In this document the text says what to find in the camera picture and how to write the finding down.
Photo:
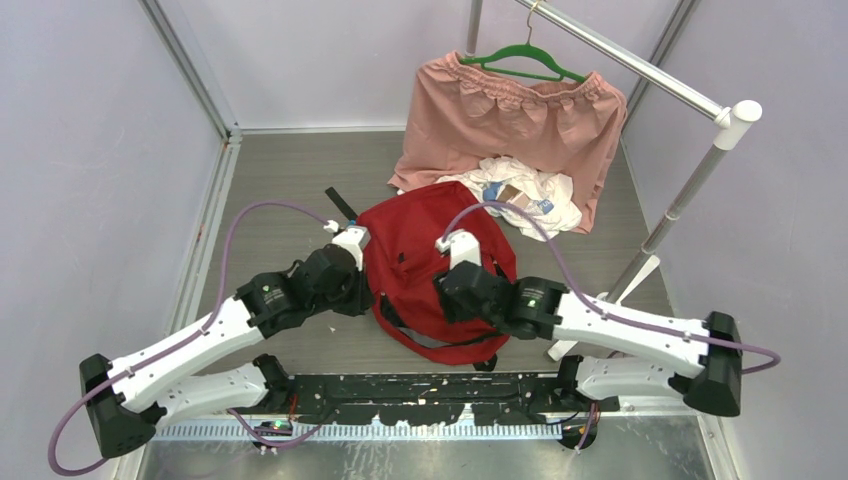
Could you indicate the white crumpled cloth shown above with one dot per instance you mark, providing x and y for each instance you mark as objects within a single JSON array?
[{"x": 545, "y": 197}]

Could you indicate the pink skirt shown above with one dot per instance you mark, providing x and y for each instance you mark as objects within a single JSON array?
[{"x": 461, "y": 114}]

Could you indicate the green clothes hanger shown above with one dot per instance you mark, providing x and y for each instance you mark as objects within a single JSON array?
[{"x": 527, "y": 51}]

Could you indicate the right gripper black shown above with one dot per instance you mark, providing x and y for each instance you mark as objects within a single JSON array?
[{"x": 454, "y": 312}]

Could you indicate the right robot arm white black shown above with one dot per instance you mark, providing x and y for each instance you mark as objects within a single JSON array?
[{"x": 694, "y": 360}]

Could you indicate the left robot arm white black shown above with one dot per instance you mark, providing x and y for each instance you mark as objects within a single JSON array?
[{"x": 135, "y": 395}]

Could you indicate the silver white clothes rack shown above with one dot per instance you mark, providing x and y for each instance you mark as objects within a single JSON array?
[{"x": 685, "y": 148}]

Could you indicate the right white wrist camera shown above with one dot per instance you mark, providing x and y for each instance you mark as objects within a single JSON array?
[{"x": 460, "y": 246}]

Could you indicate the red backpack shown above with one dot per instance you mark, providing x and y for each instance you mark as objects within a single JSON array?
[{"x": 403, "y": 267}]

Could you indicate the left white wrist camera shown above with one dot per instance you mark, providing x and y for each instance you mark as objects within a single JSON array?
[{"x": 352, "y": 238}]

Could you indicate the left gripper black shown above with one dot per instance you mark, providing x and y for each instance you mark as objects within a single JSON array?
[{"x": 363, "y": 299}]

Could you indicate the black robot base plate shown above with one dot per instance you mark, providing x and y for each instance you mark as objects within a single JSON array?
[{"x": 424, "y": 399}]

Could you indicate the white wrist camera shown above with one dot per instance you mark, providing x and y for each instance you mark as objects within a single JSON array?
[
  {"x": 460, "y": 246},
  {"x": 352, "y": 238}
]

